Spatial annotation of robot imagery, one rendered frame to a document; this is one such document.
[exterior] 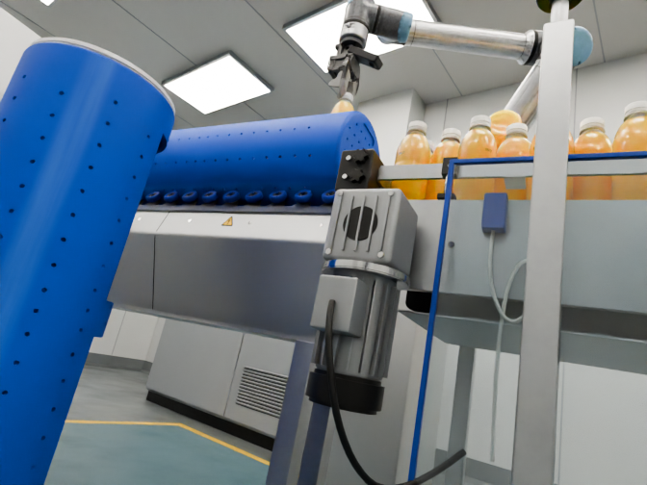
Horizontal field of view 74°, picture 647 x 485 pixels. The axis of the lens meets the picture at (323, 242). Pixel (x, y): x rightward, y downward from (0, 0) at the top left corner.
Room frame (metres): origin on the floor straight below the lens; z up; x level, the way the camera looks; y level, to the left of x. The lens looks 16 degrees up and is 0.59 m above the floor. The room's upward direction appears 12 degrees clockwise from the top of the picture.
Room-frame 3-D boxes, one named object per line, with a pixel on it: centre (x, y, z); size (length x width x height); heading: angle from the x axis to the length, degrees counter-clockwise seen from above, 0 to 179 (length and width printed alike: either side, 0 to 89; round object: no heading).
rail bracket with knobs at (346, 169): (0.79, -0.05, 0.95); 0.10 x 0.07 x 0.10; 151
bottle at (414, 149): (0.81, -0.15, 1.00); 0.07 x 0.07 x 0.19
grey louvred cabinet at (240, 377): (3.48, 0.28, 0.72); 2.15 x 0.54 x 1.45; 49
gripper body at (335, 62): (1.14, 0.05, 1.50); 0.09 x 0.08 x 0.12; 60
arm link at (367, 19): (1.13, 0.04, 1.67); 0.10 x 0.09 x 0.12; 94
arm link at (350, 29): (1.13, 0.04, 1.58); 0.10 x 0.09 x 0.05; 150
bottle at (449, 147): (0.81, -0.22, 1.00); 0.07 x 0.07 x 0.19
